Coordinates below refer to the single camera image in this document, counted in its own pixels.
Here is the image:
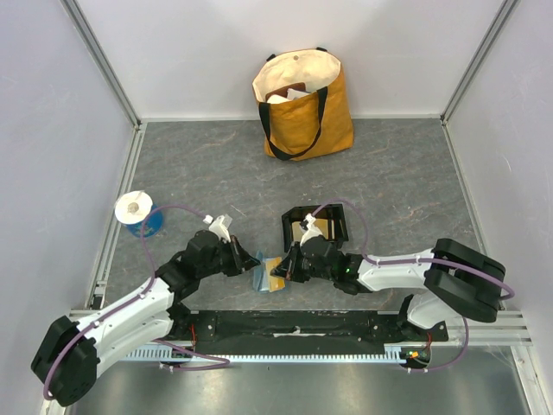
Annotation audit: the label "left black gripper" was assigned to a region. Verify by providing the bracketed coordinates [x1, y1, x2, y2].
[198, 235, 260, 278]

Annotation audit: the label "black plastic tray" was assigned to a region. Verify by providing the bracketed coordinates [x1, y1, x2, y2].
[281, 203, 349, 252]

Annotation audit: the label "teal leather card holder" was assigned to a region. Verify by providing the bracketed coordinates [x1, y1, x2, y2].
[252, 251, 274, 293]

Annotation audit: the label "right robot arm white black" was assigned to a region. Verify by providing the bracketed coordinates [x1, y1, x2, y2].
[270, 236, 512, 341]

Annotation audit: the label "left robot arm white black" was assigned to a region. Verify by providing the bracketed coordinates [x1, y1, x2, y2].
[30, 230, 260, 406]

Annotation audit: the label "blue patterned cup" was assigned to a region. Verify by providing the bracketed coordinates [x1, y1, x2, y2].
[125, 211, 163, 238]

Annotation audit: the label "white toilet paper roll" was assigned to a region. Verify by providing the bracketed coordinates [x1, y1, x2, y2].
[114, 190, 154, 225]

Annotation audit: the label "orange tote bag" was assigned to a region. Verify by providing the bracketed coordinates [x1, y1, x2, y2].
[252, 48, 354, 161]

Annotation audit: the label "white items in bag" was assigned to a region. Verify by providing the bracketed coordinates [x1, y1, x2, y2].
[266, 88, 308, 105]

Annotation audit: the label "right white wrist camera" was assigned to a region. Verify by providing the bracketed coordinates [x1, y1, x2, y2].
[300, 214, 323, 246]

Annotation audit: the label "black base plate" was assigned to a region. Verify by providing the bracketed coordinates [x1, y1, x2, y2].
[166, 310, 448, 355]

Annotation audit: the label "blue slotted cable duct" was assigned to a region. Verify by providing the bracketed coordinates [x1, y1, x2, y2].
[121, 343, 422, 364]

